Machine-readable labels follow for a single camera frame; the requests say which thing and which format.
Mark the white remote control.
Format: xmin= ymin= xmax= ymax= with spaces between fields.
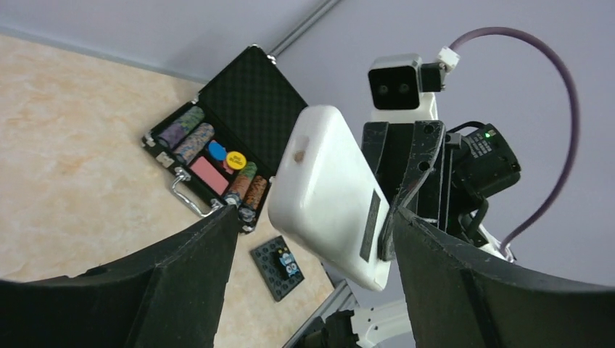
xmin=267 ymin=105 xmax=391 ymax=291

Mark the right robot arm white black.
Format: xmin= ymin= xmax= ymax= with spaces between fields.
xmin=320 ymin=121 xmax=521 ymax=347

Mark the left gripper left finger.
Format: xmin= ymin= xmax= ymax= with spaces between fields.
xmin=1 ymin=207 xmax=239 ymax=347

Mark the black poker chip case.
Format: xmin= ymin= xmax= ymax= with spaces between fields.
xmin=141 ymin=45 xmax=306 ymax=233

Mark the blue round chip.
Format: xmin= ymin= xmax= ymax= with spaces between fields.
xmin=207 ymin=140 xmax=227 ymax=162

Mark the pink card deck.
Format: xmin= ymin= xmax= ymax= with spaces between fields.
xmin=190 ymin=157 xmax=229 ymax=196

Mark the blue owl toy figure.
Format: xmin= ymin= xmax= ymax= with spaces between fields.
xmin=278 ymin=247 xmax=300 ymax=278

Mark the yellow round chip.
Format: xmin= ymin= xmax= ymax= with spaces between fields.
xmin=225 ymin=151 xmax=247 ymax=170

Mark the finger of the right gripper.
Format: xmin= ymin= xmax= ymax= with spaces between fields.
xmin=378 ymin=120 xmax=445 ymax=261
xmin=360 ymin=122 xmax=414 ymax=203

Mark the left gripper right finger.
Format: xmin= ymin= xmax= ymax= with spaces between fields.
xmin=392 ymin=210 xmax=614 ymax=347

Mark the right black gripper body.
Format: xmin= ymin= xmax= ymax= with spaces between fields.
xmin=416 ymin=121 xmax=521 ymax=241

